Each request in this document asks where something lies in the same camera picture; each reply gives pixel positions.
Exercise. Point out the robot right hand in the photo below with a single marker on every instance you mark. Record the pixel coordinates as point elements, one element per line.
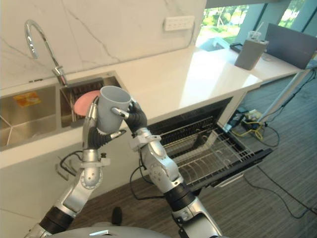
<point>137,119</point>

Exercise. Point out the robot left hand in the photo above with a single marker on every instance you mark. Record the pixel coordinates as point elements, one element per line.
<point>95,140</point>

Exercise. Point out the grey cup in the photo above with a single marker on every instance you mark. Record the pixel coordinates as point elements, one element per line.
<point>106,116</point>

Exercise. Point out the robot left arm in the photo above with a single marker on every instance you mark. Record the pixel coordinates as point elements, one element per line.
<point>84,181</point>

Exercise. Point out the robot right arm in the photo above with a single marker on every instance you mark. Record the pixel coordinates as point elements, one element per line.
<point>163,168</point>

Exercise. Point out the black sink dish rack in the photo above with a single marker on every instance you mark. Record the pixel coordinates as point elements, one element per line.
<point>81,86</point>

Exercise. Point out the stainless steel double sink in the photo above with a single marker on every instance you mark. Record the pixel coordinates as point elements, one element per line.
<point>32,119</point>

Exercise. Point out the black built-in dishwasher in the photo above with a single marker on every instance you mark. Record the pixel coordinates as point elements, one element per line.
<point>257,154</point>

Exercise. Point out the plastic cup with straw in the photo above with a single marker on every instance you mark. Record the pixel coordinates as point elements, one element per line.
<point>255,34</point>

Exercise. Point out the pink plate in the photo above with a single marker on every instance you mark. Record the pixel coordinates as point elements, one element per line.
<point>83,104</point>

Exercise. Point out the chrome gooseneck faucet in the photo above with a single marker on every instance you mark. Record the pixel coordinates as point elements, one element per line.
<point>59,72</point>

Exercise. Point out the floor power strip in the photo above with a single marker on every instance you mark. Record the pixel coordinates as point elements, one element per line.
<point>251,121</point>

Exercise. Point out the small black tray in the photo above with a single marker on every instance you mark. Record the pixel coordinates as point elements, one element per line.
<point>237,47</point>

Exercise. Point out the grey rectangular container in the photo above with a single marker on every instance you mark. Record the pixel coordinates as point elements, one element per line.
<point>248,54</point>

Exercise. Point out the white table leg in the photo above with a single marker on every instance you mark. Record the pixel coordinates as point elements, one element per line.
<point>284,95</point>

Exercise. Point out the grey laptop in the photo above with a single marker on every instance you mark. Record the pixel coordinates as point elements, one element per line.
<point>289,47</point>

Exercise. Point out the white wall socket strip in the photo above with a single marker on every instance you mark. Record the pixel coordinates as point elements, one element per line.
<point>178,23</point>

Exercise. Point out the window with grey frame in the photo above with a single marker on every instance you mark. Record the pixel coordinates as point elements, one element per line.
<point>218,24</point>

